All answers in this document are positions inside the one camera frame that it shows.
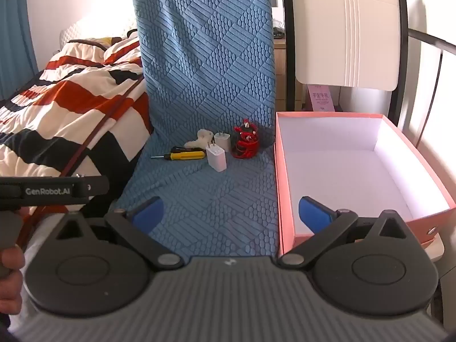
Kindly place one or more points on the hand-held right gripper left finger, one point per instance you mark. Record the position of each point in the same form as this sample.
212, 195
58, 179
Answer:
149, 214

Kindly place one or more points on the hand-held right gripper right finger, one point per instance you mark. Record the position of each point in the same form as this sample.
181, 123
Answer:
313, 217

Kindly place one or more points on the pink cardboard box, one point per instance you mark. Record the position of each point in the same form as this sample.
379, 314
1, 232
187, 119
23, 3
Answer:
338, 178

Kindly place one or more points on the yellow screwdriver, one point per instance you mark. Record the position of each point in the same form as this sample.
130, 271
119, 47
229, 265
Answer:
185, 155

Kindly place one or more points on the white charger plug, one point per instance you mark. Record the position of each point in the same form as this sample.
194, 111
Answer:
217, 160
224, 139

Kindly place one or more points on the red figurine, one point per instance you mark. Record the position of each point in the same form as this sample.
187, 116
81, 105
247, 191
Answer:
244, 142

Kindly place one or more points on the person's left hand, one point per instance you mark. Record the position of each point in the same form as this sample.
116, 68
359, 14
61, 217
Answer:
10, 281

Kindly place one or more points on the beige Y-shaped plastic piece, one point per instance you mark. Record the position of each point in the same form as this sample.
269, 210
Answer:
203, 137

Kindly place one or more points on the striped orange black white blanket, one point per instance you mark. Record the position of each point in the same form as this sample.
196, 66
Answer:
71, 96

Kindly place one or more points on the pink carton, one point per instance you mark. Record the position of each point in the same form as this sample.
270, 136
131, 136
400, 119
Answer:
320, 98

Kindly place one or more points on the wooden nightstand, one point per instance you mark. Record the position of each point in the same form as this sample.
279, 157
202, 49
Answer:
279, 64

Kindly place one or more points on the blue curtain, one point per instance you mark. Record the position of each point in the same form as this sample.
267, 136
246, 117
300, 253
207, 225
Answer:
14, 35

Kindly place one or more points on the blue textured chair cover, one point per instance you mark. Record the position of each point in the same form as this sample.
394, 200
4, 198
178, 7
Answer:
206, 60

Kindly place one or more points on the white pillow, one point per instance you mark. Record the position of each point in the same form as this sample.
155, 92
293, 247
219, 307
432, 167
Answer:
82, 28

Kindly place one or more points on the white folding chair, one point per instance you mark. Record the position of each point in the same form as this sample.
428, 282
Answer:
349, 35

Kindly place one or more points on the small dark object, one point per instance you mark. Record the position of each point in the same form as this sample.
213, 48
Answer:
278, 34

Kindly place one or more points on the black metal rail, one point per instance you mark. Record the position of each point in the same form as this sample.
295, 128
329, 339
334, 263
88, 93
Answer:
427, 38

